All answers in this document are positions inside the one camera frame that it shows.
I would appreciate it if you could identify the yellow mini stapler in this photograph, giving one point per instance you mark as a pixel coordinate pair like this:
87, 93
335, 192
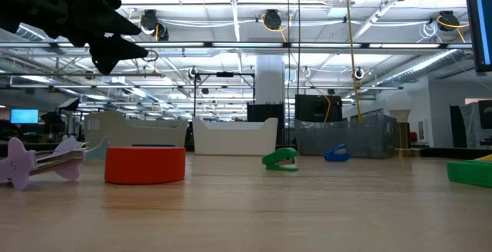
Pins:
486, 158

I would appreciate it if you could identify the computer monitor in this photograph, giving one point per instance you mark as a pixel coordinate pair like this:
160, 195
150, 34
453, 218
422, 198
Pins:
478, 21

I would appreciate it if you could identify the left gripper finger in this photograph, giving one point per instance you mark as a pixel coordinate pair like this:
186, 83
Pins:
115, 52
104, 23

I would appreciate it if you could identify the grey plastic bin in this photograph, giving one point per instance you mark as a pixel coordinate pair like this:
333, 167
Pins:
134, 133

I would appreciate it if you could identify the blue mini stapler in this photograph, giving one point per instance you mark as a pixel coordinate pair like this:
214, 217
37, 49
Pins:
336, 155

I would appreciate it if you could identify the red tape roll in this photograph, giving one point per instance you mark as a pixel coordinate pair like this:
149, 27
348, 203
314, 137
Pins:
145, 165

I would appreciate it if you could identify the black background rig frame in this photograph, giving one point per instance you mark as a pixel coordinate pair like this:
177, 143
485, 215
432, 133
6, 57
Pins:
225, 74

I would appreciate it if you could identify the lilac staple remover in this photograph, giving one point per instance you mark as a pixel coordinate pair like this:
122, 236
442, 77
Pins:
19, 163

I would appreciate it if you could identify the white pillar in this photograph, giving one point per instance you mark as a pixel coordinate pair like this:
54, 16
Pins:
270, 79

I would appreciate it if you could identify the black cabinet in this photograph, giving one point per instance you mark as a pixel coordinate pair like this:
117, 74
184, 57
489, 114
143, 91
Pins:
318, 108
265, 123

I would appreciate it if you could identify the white plastic bin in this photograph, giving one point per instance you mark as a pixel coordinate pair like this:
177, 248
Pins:
234, 138

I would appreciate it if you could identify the dark blue tape roll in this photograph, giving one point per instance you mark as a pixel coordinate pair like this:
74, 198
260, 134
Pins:
153, 145

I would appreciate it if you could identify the brown translucent plastic bin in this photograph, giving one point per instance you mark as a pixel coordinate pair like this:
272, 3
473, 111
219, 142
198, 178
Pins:
369, 136

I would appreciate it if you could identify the white bulb lamp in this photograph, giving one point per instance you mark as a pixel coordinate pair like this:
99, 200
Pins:
399, 104

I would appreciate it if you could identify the green mini stapler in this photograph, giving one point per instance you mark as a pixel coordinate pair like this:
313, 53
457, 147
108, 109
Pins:
471, 173
278, 156

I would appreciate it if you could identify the blue lit background monitor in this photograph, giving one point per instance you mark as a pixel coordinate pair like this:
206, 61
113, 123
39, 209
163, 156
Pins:
24, 116

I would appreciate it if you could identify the grey-blue staple remover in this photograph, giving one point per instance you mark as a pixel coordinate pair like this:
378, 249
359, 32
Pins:
99, 150

